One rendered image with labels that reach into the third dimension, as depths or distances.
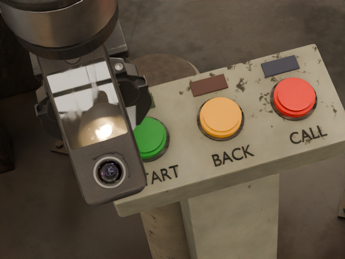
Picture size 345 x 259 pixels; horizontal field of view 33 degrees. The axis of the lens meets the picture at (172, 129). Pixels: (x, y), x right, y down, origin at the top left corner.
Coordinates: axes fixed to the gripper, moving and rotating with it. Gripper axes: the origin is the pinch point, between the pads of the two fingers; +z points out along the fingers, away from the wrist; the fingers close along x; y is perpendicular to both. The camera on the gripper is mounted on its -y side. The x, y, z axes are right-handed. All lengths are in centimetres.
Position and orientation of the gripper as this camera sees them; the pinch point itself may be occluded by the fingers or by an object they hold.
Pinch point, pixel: (109, 145)
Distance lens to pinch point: 55.6
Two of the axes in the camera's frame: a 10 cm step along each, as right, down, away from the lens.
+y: -2.8, -8.8, 3.8
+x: -9.6, 2.7, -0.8
